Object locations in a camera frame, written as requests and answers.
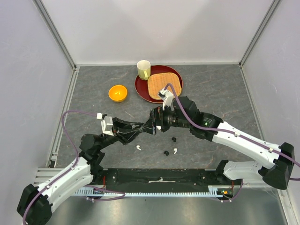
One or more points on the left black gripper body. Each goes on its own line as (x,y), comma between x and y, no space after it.
(117,132)

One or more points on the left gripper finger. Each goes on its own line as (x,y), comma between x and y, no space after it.
(146,126)
(132,135)

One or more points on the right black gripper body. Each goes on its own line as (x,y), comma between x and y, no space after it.
(168,118)

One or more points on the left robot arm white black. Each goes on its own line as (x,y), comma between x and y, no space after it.
(38,203)

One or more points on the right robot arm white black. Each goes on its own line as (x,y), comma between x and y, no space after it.
(271,163)

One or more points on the woven bamboo square tray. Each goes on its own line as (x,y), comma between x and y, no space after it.
(157,82)

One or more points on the orange bowl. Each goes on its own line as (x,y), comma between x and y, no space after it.
(118,93)

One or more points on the cream ceramic mug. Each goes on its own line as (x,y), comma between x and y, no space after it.
(144,69)

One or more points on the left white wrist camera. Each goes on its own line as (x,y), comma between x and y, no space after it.
(107,125)

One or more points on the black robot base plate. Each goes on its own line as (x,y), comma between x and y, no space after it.
(159,180)

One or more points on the slotted cable duct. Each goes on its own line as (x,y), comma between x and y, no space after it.
(91,192)

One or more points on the aluminium frame rail right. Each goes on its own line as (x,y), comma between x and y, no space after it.
(261,28)

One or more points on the aluminium frame rail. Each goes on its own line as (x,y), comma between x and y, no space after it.
(52,28)
(261,28)

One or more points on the aluminium frame rail left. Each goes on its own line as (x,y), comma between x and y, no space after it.
(52,28)

